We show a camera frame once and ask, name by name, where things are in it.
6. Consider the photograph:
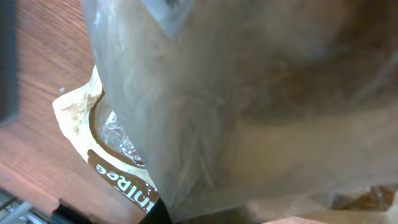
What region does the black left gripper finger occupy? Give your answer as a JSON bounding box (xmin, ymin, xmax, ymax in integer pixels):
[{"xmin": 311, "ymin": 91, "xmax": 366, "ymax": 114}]
[{"xmin": 139, "ymin": 198, "xmax": 172, "ymax": 224}]

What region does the clear beige snack bag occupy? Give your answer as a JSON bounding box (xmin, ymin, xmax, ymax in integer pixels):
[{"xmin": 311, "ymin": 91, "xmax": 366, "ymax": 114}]
[{"xmin": 53, "ymin": 0, "xmax": 397, "ymax": 223}]

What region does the grey plastic mesh basket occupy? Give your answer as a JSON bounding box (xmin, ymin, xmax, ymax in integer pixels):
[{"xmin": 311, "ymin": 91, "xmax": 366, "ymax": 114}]
[{"xmin": 0, "ymin": 0, "xmax": 18, "ymax": 126}]

